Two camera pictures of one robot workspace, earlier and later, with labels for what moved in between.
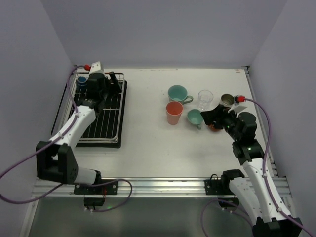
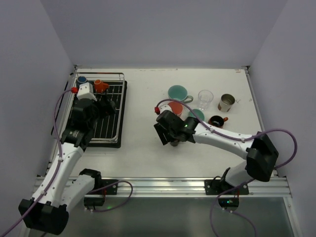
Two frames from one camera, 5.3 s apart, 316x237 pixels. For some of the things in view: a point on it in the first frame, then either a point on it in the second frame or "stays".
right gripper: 212,116 → 161,133
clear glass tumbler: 205,97 stays
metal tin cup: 226,100 stays
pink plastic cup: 174,109 stays
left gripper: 108,82 → 103,105
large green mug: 178,93 stays
